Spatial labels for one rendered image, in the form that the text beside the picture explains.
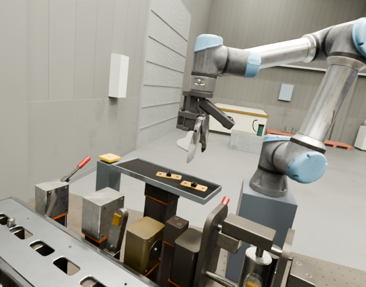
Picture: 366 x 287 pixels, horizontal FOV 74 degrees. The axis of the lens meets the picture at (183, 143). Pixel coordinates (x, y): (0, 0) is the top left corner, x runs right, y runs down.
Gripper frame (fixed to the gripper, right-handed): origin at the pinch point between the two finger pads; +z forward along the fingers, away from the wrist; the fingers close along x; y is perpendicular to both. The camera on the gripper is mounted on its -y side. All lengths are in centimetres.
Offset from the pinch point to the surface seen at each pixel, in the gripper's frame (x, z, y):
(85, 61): -187, -31, 213
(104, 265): 25.7, 25.6, 12.9
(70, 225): -16, 56, 64
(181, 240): 16.6, 17.6, -3.5
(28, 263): 34, 26, 29
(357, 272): -58, 55, -73
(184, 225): 12.5, 15.7, -2.7
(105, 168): -2.6, 13.2, 35.5
